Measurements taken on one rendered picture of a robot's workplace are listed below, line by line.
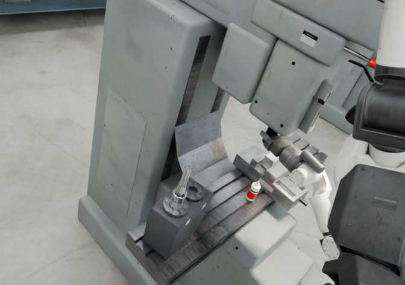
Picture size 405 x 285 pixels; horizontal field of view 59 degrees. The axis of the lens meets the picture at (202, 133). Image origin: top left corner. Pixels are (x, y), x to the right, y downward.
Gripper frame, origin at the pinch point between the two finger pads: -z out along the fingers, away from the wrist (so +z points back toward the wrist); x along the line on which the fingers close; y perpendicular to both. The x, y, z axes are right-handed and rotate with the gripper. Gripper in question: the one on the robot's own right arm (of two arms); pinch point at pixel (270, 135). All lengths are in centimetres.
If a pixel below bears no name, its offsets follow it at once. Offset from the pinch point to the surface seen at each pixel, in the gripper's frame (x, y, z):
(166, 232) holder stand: 51, 20, 16
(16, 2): 38, 95, -365
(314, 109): -1.0, -21.5, 11.6
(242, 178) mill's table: -3.5, 32.3, -6.3
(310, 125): -1.5, -14.9, 12.8
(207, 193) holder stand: 32.8, 13.8, 9.5
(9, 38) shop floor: 51, 121, -327
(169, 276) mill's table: 52, 33, 25
